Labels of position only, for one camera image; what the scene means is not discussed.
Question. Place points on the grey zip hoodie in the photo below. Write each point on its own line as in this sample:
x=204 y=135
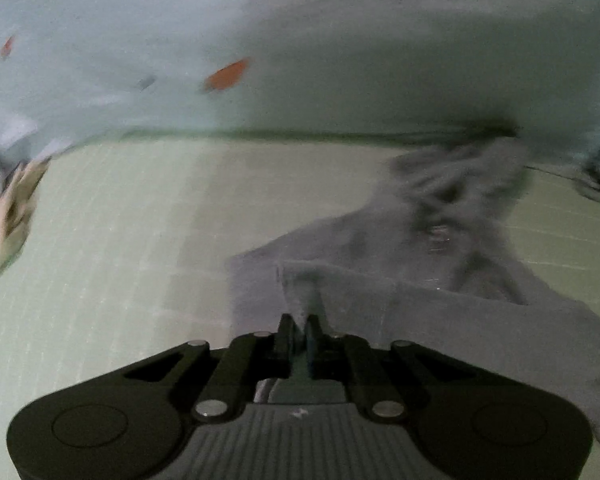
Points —
x=424 y=260

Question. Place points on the light green carrot-print quilt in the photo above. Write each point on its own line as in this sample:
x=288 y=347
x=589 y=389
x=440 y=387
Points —
x=74 y=69

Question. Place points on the beige pink folded cloth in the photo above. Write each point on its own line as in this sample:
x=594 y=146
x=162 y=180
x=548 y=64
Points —
x=17 y=205

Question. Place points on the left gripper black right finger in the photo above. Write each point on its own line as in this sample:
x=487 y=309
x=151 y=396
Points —
x=367 y=375

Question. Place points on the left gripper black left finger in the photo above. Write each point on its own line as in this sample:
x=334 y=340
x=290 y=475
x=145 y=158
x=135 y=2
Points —
x=248 y=360

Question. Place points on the green checked bed sheet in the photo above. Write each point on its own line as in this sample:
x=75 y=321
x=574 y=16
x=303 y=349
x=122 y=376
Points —
x=129 y=245

